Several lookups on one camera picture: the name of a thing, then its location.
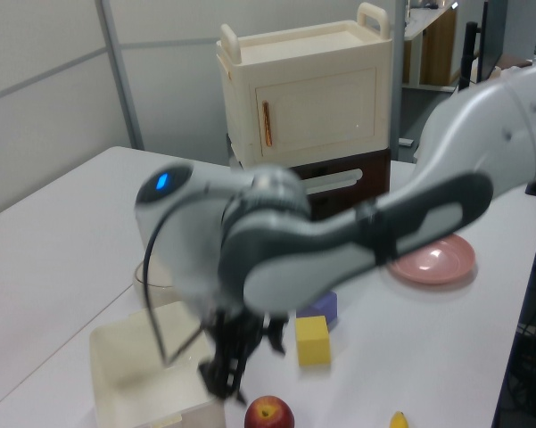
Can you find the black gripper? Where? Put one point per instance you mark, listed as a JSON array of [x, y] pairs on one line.
[[238, 343]]

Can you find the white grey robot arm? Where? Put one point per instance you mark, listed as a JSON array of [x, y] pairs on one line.
[[303, 263]]

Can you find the red apple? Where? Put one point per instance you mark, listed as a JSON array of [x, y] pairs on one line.
[[269, 414]]

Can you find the yellow foam cube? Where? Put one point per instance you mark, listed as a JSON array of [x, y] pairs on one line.
[[313, 343]]

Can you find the purple foam cube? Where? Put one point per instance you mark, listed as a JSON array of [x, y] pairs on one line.
[[328, 305]]

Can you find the cream lidded container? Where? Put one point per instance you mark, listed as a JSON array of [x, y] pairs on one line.
[[159, 285]]

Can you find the open cream plastic box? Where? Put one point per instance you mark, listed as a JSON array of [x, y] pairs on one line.
[[129, 370]]

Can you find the yellow banana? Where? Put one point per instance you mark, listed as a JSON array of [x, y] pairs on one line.
[[399, 421]]

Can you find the pink plate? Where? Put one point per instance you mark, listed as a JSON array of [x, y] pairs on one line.
[[441, 264]]

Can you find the dark brown base box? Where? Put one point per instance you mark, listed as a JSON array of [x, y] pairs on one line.
[[374, 176]]

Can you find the cream toy cabinet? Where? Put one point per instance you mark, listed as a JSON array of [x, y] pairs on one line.
[[316, 111]]

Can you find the wooden background desk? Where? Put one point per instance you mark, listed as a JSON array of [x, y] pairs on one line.
[[432, 49]]

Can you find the black monitor stand pole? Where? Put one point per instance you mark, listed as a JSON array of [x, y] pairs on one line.
[[468, 53]]

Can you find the black computer monitor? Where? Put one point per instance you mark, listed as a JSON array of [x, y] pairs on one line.
[[490, 40]]

